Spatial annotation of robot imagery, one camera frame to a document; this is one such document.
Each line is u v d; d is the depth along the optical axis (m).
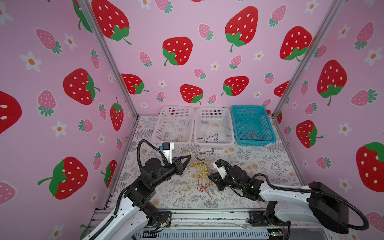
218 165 0.70
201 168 0.91
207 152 0.99
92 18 0.72
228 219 0.76
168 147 0.61
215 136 1.05
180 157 0.63
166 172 0.58
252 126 1.15
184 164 0.64
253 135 1.07
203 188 0.84
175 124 1.14
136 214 0.62
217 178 0.72
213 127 1.14
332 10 0.70
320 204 0.42
